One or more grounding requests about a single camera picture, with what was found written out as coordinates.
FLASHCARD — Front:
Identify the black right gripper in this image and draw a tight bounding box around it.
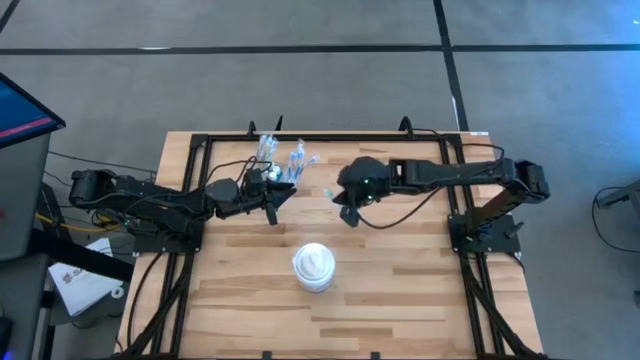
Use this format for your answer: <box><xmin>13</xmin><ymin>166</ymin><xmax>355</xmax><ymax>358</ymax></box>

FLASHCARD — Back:
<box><xmin>332</xmin><ymin>156</ymin><xmax>392</xmax><ymax>229</ymax></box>

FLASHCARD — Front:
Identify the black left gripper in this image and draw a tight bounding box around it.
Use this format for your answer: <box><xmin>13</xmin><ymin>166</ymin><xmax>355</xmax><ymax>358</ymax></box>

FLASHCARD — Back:
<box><xmin>207</xmin><ymin>177</ymin><xmax>297</xmax><ymax>227</ymax></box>

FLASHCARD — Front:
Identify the clear plastic bag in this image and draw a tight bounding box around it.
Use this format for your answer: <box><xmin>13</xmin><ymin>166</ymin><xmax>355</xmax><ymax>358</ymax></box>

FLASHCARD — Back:
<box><xmin>252</xmin><ymin>133</ymin><xmax>321</xmax><ymax>197</ymax></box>

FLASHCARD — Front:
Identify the white disinfecting wipes canister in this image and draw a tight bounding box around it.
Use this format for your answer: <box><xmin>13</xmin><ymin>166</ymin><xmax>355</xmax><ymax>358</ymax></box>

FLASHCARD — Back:
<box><xmin>292</xmin><ymin>242</ymin><xmax>337</xmax><ymax>294</ymax></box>

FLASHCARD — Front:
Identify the black stand bar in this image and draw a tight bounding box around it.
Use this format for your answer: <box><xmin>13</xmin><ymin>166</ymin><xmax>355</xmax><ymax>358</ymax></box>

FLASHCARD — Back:
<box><xmin>27</xmin><ymin>227</ymin><xmax>136</xmax><ymax>282</ymax></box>

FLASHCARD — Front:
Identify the white paper booklet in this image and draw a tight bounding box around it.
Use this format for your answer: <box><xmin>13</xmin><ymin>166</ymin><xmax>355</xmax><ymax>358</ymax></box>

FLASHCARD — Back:
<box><xmin>48</xmin><ymin>237</ymin><xmax>125</xmax><ymax>318</ymax></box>

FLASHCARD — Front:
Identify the grey cabinet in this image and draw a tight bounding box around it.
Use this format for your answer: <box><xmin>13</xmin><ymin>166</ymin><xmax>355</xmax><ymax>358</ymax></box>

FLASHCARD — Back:
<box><xmin>0</xmin><ymin>132</ymin><xmax>54</xmax><ymax>262</ymax></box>

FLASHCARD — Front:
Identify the blue screen monitor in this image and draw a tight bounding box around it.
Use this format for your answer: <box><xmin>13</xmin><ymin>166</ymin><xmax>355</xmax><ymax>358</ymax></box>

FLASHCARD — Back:
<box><xmin>0</xmin><ymin>72</ymin><xmax>67</xmax><ymax>150</ymax></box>

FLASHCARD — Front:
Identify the grey stand foot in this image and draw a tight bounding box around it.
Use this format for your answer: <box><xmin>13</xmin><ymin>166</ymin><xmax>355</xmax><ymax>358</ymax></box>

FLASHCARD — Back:
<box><xmin>597</xmin><ymin>179</ymin><xmax>640</xmax><ymax>209</ymax></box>

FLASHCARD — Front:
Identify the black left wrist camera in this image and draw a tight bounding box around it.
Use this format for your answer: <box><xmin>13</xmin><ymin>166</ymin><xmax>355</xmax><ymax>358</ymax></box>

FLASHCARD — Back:
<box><xmin>243</xmin><ymin>168</ymin><xmax>265</xmax><ymax>197</ymax></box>

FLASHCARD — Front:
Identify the black left wrist camera cable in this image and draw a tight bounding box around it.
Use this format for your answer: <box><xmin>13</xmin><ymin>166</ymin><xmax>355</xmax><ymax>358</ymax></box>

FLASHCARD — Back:
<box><xmin>204</xmin><ymin>158</ymin><xmax>261</xmax><ymax>191</ymax></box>

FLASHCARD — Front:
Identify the black aluminium table frame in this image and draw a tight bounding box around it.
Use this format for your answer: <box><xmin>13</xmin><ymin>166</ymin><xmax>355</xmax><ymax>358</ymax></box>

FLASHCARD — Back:
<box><xmin>117</xmin><ymin>130</ymin><xmax>549</xmax><ymax>360</ymax></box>

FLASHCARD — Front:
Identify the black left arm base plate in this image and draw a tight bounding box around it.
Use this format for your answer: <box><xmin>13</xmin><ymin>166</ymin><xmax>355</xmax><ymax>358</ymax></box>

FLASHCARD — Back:
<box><xmin>132</xmin><ymin>214</ymin><xmax>206</xmax><ymax>254</ymax></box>

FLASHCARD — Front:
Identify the black cable to right arm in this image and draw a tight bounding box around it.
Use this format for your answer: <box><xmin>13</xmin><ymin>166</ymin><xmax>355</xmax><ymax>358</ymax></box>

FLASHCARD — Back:
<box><xmin>412</xmin><ymin>128</ymin><xmax>506</xmax><ymax>166</ymax></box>

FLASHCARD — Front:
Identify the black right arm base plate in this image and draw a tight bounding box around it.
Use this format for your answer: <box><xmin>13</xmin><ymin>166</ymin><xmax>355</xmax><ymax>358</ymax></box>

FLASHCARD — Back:
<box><xmin>447</xmin><ymin>214</ymin><xmax>522</xmax><ymax>255</ymax></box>

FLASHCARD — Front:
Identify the thin black floor cable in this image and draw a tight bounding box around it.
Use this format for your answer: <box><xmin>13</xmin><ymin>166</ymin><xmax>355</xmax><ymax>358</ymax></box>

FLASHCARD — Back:
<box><xmin>47</xmin><ymin>151</ymin><xmax>159</xmax><ymax>176</ymax></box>

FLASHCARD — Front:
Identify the black cable beside table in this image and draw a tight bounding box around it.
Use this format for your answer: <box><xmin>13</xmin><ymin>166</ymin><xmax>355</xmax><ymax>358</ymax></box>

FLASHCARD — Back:
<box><xmin>125</xmin><ymin>252</ymin><xmax>166</xmax><ymax>351</ymax></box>

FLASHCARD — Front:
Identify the yellow cable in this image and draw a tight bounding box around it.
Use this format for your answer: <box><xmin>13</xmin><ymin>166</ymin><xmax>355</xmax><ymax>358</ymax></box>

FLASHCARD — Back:
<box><xmin>34</xmin><ymin>212</ymin><xmax>124</xmax><ymax>234</ymax></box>

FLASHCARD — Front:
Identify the black floor cable loop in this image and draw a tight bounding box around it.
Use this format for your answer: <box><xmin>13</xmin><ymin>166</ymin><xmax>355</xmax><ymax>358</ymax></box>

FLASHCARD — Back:
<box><xmin>592</xmin><ymin>185</ymin><xmax>640</xmax><ymax>254</ymax></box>

